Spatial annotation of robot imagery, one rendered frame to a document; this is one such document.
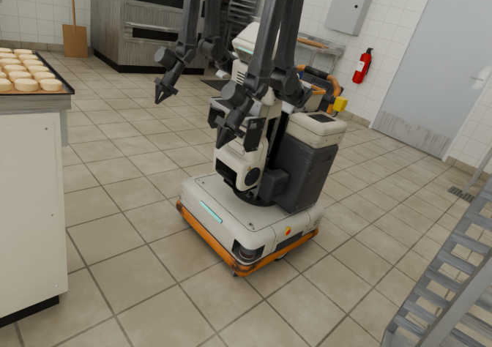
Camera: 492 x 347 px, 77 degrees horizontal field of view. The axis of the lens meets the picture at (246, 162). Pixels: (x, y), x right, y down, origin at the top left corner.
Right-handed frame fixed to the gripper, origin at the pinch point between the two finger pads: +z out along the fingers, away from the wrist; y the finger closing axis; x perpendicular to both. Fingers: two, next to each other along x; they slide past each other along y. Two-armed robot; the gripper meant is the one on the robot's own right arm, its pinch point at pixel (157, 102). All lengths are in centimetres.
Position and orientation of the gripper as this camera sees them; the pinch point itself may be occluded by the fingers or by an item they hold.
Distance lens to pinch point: 141.5
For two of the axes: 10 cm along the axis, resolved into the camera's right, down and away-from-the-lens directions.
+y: 6.5, 4.8, -5.9
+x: 5.5, 2.3, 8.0
